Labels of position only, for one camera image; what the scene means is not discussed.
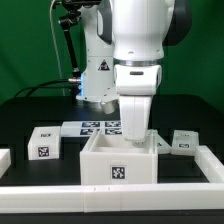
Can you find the white cube block with tag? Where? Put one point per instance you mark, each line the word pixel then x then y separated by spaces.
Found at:
pixel 44 143

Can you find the white front fence rail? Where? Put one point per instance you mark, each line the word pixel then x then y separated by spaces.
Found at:
pixel 108 198

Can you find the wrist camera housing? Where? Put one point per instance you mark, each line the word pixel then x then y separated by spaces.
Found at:
pixel 109 107

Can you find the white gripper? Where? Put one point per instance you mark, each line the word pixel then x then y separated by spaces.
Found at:
pixel 136 87

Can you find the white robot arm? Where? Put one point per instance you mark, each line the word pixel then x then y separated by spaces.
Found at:
pixel 124 46

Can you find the white cabinet body box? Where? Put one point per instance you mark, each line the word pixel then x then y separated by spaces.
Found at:
pixel 109 159

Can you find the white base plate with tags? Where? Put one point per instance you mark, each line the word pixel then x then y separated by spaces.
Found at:
pixel 86 128

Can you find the white left fence piece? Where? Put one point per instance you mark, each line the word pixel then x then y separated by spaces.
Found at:
pixel 5 161

